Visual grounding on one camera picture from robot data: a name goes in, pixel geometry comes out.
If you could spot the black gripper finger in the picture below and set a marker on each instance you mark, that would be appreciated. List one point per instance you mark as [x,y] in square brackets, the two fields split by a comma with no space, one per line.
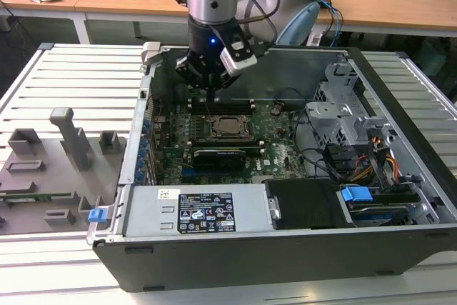
[223,81]
[189,71]

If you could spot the thin metal locking lever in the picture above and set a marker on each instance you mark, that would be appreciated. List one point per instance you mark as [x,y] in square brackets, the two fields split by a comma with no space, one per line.
[209,114]

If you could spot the CPU with silver top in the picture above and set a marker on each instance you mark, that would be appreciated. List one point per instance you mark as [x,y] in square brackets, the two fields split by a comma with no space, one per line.
[229,125]

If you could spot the black RAM slot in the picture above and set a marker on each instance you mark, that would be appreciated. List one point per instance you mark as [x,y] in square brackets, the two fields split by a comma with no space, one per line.
[200,143]
[232,104]
[232,110]
[257,147]
[232,107]
[232,100]

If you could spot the CPU socket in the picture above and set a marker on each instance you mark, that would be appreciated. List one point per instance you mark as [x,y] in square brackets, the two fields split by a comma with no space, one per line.
[230,137]

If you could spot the grey case latch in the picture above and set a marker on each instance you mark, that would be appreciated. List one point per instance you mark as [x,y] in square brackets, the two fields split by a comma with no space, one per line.
[151,51]

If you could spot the round coin battery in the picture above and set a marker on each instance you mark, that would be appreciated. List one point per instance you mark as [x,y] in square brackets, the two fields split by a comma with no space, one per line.
[276,108]

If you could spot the black graphics card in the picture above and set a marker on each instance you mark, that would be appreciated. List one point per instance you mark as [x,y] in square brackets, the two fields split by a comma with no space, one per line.
[218,160]

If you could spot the green motherboard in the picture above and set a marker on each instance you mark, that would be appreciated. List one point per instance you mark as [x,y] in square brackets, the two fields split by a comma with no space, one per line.
[275,162]

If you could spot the white plug block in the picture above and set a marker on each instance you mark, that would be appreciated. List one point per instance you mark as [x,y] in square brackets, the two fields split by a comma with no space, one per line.
[316,39]

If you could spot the perforated metal drive cage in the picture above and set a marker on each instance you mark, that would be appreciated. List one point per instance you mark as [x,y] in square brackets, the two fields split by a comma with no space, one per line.
[332,112]

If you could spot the black table corner cap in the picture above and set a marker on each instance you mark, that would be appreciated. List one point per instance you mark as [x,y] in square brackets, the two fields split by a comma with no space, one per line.
[46,46]
[402,54]

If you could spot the grey power supply unit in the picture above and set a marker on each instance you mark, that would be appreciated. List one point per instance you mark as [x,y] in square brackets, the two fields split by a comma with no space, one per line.
[150,212]

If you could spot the black plastic shroud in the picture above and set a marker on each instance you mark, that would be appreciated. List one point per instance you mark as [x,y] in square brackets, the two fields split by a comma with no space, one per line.
[303,205]

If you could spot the blue case clip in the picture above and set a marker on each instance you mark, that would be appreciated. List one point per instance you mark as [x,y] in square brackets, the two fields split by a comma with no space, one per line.
[95,215]

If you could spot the blue drive latch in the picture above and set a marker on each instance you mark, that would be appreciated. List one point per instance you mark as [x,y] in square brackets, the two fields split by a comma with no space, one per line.
[357,196]

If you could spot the grey parts rack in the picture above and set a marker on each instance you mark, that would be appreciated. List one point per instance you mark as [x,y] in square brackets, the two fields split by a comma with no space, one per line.
[53,183]

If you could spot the open black PC case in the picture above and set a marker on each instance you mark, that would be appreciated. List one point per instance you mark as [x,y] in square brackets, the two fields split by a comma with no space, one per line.
[250,265]

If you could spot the green RAM stick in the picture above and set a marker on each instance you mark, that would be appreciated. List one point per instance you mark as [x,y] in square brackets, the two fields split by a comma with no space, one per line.
[43,196]

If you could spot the hard disk with blue label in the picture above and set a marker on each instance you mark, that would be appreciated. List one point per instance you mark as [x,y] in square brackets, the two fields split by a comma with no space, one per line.
[378,217]

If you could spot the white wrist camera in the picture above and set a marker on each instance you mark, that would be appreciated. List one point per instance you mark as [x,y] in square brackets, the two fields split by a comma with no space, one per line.
[237,58]

